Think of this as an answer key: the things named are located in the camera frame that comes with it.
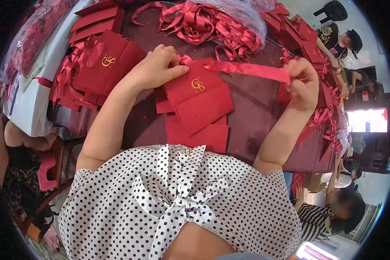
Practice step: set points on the heap of loose red ribbons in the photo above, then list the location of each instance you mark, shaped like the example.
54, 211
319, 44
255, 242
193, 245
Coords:
201, 24

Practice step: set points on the person's left fingers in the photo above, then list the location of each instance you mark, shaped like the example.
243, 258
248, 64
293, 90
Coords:
167, 53

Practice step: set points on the black chair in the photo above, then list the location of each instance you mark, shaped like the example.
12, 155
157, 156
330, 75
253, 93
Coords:
333, 11

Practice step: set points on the long red satin ribbon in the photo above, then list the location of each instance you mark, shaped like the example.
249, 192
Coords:
247, 69

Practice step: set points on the person's right hand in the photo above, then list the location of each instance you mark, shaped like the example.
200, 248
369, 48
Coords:
304, 87

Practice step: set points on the wooden chair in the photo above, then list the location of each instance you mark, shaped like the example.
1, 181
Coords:
60, 162

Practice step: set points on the heap of red finished bags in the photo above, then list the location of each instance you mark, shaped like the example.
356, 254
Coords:
328, 120

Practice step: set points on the flat red paper bag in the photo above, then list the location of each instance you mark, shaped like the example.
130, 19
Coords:
162, 104
208, 138

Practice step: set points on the pile of red ribboned bags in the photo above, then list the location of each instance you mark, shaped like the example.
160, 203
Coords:
97, 71

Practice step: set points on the white table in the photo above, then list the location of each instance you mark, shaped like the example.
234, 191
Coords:
39, 107

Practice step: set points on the person's left hand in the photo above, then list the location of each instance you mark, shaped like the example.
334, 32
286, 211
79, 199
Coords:
154, 71

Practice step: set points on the person's right fingers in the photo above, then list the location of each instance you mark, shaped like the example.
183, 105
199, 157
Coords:
292, 70

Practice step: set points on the dark red tablecloth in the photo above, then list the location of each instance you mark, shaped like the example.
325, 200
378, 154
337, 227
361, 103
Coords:
250, 110

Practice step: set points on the clear plastic bag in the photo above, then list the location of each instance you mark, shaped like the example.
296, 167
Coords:
247, 16

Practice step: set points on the stack of red folded sheets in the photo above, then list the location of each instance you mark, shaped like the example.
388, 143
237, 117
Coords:
292, 32

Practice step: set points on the pink plastic stool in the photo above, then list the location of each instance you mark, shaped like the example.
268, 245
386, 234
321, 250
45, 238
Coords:
47, 170

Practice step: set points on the person's left thumb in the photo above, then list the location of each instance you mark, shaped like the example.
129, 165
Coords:
179, 71

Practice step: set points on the person's body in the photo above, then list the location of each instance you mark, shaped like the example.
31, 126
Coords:
143, 208

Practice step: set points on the red gold-logo paper bag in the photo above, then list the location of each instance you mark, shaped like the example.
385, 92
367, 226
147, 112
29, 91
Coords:
201, 104

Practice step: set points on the plastic-wrapped red goods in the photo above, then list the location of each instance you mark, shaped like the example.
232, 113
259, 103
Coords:
32, 35

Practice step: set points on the stack of flat red bags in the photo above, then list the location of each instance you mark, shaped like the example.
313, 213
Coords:
94, 22

